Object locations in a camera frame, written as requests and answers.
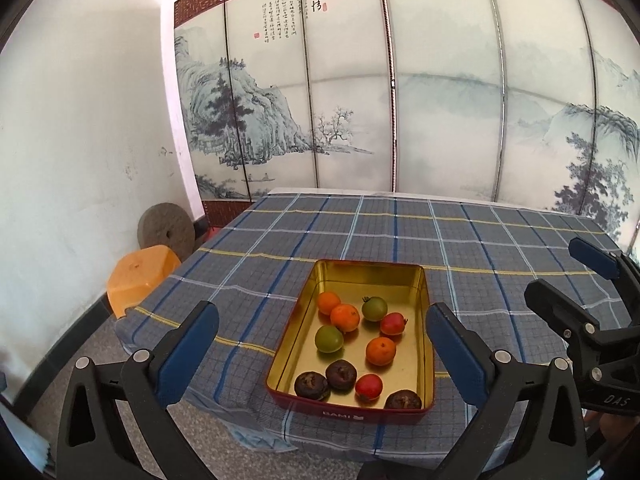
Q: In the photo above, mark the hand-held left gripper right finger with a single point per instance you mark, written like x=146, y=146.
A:
x=455, y=352

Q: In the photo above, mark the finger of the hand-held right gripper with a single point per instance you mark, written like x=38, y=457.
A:
x=557, y=305
x=592, y=256

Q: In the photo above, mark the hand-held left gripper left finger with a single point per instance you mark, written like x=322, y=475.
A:
x=185, y=355

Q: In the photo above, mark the red tomato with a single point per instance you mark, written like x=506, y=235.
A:
x=369, y=386
x=393, y=324

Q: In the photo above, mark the dark brown wrinkled fruit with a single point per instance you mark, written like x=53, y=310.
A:
x=341, y=374
x=402, y=400
x=311, y=385

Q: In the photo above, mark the orange tangerine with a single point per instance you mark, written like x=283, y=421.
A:
x=328, y=303
x=381, y=351
x=345, y=318

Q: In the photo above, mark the green tomato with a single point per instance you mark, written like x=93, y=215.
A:
x=375, y=308
x=328, y=339

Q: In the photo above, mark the red and gold tin box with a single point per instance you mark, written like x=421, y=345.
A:
x=350, y=340

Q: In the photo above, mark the person's right hand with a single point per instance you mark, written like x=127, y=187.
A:
x=616, y=432

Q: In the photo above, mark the orange plastic stool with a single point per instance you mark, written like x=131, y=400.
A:
x=140, y=280

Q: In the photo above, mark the round grey millstone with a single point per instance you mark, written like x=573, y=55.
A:
x=166, y=229

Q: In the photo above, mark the grey plaid tablecloth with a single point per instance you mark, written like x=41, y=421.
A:
x=300, y=240

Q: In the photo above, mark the light blue cloth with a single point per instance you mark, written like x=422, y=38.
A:
x=27, y=447

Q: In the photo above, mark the painted landscape folding screen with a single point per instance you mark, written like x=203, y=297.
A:
x=400, y=85

